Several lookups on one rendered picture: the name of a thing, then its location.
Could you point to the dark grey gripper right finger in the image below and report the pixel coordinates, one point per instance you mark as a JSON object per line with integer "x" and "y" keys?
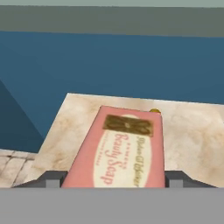
{"x": 178, "y": 179}

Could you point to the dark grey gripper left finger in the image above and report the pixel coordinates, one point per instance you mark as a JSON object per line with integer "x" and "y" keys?
{"x": 49, "y": 179}

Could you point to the pink bar soap box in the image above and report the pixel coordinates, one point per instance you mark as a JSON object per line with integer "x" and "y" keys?
{"x": 122, "y": 151}

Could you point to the small yellow round object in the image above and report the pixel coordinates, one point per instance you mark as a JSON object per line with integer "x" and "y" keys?
{"x": 155, "y": 110}

